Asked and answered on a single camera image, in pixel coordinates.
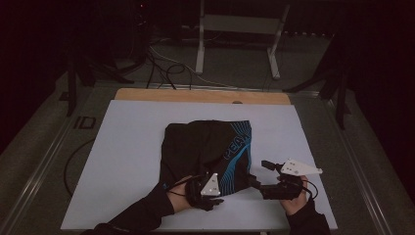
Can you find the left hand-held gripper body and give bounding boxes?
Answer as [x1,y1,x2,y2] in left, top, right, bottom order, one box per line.
[185,172,222,211]

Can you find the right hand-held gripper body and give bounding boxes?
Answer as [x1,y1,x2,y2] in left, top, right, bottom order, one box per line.
[260,159,323,201]

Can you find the black shorts with blue stripes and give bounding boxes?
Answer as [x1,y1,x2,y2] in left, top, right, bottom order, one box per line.
[159,119,254,197]

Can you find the person's right hand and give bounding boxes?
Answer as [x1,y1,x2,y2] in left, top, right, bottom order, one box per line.
[280,175,309,216]

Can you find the person's left hand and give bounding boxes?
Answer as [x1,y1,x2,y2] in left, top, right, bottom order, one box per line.
[165,175,194,213]

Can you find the white table mat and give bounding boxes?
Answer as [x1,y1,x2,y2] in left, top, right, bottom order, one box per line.
[60,99,339,232]

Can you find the black tripod stand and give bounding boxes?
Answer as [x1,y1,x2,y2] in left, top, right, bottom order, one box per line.
[283,32,352,130]
[63,55,135,118]

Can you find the dark equipment tower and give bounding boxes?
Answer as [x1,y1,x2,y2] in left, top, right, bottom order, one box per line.
[128,0,155,68]

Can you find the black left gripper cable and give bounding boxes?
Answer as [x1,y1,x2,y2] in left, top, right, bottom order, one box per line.
[167,174,204,198]

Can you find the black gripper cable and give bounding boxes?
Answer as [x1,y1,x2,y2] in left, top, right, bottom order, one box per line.
[167,174,204,198]
[302,179,320,201]

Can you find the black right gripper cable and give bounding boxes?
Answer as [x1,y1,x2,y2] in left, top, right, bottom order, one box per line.
[302,179,320,201]

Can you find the aluminium floor rail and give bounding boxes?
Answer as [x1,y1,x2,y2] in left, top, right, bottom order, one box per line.
[0,82,99,233]
[321,94,394,235]

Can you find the white floor cable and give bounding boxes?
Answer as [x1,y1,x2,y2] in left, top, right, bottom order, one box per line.
[156,48,238,89]

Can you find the white metal stand frame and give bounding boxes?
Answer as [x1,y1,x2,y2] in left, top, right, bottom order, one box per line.
[195,0,291,80]

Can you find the black looped floor cable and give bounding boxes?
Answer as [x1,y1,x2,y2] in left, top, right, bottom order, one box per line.
[63,138,96,198]

